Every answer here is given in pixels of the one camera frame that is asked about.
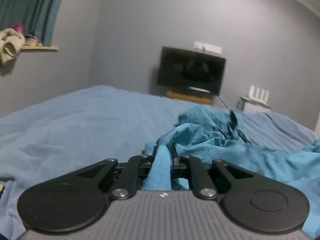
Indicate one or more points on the white wifi router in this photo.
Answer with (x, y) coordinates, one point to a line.
(259, 95)

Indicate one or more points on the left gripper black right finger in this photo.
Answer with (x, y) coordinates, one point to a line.
(252, 201)

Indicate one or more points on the wooden tv stand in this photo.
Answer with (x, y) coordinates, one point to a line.
(190, 98)

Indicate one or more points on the light blue bed blanket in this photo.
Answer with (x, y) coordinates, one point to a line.
(73, 131)

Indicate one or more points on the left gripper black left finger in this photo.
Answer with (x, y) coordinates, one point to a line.
(107, 192)

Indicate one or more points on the teal window curtain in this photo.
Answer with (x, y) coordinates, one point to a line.
(38, 16)

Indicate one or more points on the teal blue hooded jacket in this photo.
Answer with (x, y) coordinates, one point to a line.
(269, 144)

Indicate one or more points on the pink items on sill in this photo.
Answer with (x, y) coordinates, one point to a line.
(30, 39)

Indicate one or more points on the wooden window sill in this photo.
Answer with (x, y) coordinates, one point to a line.
(41, 48)

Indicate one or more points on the cream hanging garment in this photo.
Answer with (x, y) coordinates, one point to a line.
(12, 43)

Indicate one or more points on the white wall power strip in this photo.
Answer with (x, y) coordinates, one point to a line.
(207, 48)

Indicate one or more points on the black television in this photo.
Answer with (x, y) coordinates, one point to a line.
(186, 68)

